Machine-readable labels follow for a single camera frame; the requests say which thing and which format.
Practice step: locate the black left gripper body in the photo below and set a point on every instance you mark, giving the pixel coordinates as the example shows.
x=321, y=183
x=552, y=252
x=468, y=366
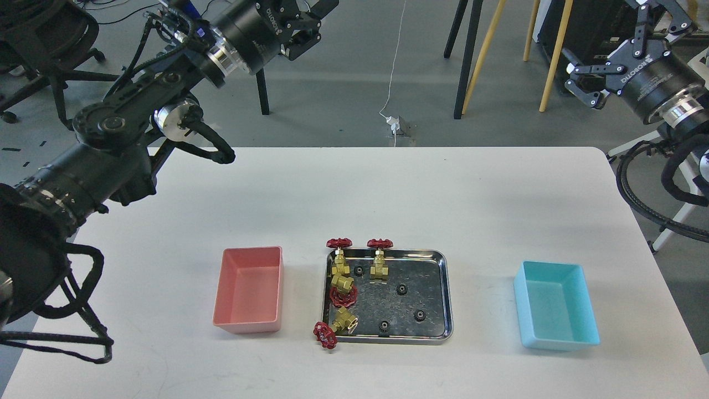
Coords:
x=251, y=33

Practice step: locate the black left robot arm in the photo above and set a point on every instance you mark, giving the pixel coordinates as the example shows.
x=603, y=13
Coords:
x=123, y=141

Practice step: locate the black office chair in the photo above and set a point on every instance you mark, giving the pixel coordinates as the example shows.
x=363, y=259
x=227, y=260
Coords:
x=49, y=39

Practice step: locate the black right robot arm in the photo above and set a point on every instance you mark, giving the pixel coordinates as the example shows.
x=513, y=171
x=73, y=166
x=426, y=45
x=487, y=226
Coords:
x=659, y=87

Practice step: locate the brass valve bottom left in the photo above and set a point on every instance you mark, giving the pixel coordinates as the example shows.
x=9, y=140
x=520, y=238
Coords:
x=326, y=333

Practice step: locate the small black gear right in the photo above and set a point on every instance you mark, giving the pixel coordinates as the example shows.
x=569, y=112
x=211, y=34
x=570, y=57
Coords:
x=420, y=316

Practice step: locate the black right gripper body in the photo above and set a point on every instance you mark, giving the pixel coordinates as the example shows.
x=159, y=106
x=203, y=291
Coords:
x=658, y=86

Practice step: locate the white chair base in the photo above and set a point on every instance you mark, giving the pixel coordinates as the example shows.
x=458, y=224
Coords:
x=684, y=177

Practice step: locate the black equipment case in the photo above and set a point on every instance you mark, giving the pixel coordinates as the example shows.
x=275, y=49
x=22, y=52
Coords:
x=596, y=28

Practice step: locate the blue plastic box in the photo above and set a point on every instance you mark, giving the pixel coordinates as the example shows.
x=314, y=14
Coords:
x=554, y=309

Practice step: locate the brass valve red handle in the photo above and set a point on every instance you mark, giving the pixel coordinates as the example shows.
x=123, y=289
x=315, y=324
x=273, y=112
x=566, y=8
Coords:
x=343, y=291

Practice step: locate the black stool legs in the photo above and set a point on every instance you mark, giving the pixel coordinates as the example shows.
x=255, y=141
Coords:
x=262, y=89

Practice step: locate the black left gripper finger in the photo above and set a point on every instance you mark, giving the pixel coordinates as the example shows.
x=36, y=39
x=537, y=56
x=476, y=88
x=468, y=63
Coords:
x=318, y=10
x=299, y=43

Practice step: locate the black and wooden easel legs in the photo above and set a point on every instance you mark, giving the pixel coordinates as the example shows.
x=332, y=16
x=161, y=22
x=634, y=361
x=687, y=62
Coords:
x=472, y=9

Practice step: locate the stainless steel tray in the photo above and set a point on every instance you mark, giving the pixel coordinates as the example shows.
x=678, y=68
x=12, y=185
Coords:
x=423, y=271

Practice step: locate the pink plastic box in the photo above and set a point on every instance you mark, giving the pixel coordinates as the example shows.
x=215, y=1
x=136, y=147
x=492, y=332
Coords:
x=249, y=293

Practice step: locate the brass valve top left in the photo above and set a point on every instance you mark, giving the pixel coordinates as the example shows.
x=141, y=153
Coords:
x=339, y=265

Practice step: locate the brass valve top right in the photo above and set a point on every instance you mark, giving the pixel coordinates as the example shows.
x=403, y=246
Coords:
x=379, y=269

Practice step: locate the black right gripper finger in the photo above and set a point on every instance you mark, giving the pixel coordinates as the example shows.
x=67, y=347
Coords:
x=588, y=82
x=648, y=16

